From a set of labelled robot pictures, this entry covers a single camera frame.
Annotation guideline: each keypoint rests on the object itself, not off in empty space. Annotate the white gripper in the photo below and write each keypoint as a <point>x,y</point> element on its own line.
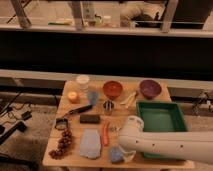
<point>128,155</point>

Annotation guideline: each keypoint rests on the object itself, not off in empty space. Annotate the blue sponge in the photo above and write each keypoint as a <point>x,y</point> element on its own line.
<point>115,155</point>

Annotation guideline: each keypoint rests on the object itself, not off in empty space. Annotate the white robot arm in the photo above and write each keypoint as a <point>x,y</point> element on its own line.
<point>195,146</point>

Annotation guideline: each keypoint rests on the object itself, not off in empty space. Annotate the orange bowl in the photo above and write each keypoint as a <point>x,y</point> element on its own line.
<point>112,89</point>

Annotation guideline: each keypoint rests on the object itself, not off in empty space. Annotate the purple bowl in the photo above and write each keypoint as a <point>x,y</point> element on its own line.
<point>150,88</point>

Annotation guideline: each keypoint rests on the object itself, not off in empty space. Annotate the metal fork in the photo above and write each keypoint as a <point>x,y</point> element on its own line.
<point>114,129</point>

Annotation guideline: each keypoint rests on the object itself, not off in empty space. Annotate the orange carrot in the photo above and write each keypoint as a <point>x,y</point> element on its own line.
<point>105,135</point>

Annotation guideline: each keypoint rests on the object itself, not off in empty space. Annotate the blue grey cloth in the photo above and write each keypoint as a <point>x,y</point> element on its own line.
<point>90,144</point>

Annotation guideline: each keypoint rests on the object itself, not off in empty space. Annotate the wooden table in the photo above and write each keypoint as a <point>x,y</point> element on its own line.
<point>117,118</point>

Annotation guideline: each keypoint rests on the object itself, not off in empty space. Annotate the green plastic tray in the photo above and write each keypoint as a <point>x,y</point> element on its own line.
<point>161,116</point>

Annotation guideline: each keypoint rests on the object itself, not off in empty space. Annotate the cream wooden utensil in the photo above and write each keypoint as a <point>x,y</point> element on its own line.
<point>130,99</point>

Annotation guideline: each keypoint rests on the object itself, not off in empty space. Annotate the black rectangular block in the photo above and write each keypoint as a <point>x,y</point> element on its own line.
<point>90,119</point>

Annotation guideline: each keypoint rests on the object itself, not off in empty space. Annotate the bunch of dark grapes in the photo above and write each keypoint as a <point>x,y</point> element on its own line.
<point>63,145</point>

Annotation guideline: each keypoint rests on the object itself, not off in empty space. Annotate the blue plastic cup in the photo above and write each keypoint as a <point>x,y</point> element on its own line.
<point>93,97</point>

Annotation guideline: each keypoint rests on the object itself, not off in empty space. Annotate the black round tin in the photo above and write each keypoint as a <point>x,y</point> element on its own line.
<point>61,124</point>

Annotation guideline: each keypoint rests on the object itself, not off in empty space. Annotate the yellow round fruit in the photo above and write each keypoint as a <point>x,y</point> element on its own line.
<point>73,97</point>

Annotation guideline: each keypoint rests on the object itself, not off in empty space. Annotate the white lidded container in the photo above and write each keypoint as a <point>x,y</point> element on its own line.
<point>83,82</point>

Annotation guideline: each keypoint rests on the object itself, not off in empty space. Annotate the seated person in background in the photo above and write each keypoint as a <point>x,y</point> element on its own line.
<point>146,13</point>

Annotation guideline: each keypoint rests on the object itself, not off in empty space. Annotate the black handled knife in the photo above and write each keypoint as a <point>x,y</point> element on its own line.
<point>78,110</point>

